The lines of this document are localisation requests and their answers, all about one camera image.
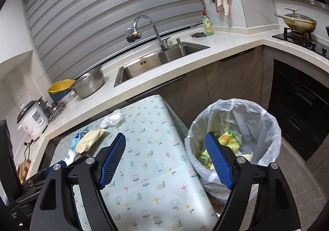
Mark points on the black built-in oven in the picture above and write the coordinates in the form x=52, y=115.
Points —
x=295, y=107

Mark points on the waste bin with clear liner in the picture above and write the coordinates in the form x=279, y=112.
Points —
x=262, y=128

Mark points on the dark pot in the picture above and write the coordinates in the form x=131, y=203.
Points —
x=43, y=104

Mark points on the dark scrubber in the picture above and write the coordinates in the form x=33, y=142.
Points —
x=198, y=35

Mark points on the green dish soap bottle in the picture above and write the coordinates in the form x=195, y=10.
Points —
x=207, y=25

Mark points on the chrome faucet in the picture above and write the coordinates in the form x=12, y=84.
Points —
x=156, y=30

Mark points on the wooden cutting board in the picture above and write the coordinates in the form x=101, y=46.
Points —
x=23, y=170

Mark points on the yellow and blue colander bowl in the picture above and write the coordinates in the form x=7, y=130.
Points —
x=60, y=87

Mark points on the pale yellow plastic packet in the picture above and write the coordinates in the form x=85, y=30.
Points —
x=90, y=140

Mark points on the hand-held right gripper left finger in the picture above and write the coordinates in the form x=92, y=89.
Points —
x=113, y=163

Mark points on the metal steamer rack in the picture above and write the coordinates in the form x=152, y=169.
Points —
x=55, y=111

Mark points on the grey window blind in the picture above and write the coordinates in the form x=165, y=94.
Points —
x=102, y=15

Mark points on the floral tablecloth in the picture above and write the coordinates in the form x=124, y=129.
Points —
x=154, y=159

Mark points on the brown base cabinet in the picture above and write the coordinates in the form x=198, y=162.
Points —
x=231, y=77

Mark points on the wok with glass lid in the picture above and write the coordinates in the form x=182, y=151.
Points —
x=298, y=21

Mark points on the steel sink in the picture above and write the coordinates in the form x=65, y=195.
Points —
x=159, y=64

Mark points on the sink soap dispenser knob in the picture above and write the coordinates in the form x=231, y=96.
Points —
x=178, y=41

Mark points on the black packet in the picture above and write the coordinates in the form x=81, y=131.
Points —
x=79, y=158

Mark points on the blue and white wrapper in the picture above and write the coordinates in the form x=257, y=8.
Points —
x=78, y=136

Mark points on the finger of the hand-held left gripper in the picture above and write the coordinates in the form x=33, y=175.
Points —
x=25, y=198
x=38, y=177

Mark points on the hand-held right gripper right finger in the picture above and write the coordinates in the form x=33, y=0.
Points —
x=218, y=163

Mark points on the white plastic bag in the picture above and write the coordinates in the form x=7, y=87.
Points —
x=110, y=119

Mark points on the white rice cooker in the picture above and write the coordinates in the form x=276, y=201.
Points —
x=32, y=123

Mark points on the white stone countertop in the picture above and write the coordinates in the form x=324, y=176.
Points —
x=231, y=46

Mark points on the steel colander bowl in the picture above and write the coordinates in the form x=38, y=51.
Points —
x=90, y=83

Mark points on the black flat panel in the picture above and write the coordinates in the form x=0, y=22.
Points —
x=6, y=154

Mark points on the white paper wrapper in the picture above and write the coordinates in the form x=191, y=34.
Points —
x=70, y=156

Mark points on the black gas stove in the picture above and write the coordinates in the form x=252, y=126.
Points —
x=303, y=41

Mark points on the metal tray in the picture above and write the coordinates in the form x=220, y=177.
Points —
x=68, y=97

